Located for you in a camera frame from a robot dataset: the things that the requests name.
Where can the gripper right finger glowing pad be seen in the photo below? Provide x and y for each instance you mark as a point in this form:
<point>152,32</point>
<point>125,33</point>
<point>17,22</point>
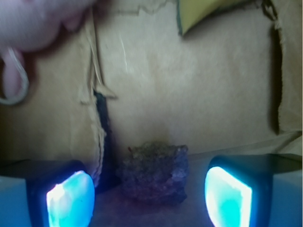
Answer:
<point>255,190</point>

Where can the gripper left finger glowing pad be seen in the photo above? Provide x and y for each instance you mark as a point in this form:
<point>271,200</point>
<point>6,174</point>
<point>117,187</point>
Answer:
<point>45,193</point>

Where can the brown rough rock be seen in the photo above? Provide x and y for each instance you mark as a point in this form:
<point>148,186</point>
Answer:
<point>155,173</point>

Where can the brown paper bag bin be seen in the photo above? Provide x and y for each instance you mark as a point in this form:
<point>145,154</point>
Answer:
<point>232,84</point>

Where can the pink plush toy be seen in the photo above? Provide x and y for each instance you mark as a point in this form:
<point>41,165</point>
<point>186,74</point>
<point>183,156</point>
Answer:
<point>30,25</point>

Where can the yellow sponge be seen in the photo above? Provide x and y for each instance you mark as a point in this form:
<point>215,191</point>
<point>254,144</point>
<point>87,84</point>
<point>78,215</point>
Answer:
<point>191,12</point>

